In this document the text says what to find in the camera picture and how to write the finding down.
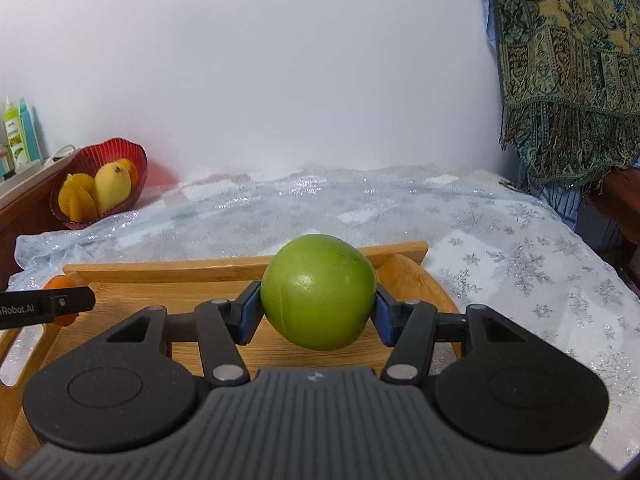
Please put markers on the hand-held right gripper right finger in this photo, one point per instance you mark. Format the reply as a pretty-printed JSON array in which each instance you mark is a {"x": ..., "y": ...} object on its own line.
[{"x": 382, "y": 320}]

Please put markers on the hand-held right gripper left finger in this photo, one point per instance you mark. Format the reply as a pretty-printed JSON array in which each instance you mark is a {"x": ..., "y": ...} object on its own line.
[{"x": 247, "y": 317}]

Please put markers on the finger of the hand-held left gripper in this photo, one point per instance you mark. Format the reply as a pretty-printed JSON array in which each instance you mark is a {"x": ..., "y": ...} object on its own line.
[{"x": 55, "y": 304}]

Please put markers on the orange tangerine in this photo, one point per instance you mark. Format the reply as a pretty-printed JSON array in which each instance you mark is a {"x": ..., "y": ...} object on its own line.
[{"x": 60, "y": 281}]

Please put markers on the green apple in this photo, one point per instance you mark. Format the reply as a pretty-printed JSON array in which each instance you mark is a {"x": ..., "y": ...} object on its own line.
[{"x": 320, "y": 295}]

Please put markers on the wooden bamboo tray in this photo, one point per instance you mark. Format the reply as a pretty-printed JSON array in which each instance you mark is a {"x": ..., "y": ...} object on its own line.
[{"x": 165, "y": 300}]

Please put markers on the brown wooden cabinet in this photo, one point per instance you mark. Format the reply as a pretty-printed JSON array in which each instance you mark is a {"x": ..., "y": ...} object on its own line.
[{"x": 25, "y": 215}]

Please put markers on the yellow starfruit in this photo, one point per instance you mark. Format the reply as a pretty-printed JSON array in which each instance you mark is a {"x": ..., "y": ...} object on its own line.
[{"x": 77, "y": 200}]

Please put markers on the yellow mango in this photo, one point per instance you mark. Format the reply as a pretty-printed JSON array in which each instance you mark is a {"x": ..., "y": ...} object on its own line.
[{"x": 112, "y": 187}]

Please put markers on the white snowflake tablecloth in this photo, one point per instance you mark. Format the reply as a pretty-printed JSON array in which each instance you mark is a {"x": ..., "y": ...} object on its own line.
[{"x": 500, "y": 260}]

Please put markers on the orange in red bowl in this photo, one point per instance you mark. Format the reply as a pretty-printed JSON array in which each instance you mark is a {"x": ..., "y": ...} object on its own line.
[{"x": 130, "y": 170}]

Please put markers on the red plastic fruit bowl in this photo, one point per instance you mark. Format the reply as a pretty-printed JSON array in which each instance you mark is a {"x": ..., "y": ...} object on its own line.
[{"x": 135, "y": 152}]

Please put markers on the teal spray bottle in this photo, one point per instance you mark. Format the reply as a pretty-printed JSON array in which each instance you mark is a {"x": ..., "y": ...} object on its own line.
[{"x": 29, "y": 130}]

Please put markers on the green and white bottle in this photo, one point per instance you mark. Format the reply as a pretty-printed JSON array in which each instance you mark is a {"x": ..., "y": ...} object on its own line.
[{"x": 12, "y": 132}]

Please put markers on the brown wooden chest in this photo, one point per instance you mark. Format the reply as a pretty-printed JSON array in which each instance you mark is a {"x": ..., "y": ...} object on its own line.
[{"x": 617, "y": 210}]

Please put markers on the green paisley fringed shawl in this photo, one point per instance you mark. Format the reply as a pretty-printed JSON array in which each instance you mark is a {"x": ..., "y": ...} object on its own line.
[{"x": 565, "y": 60}]

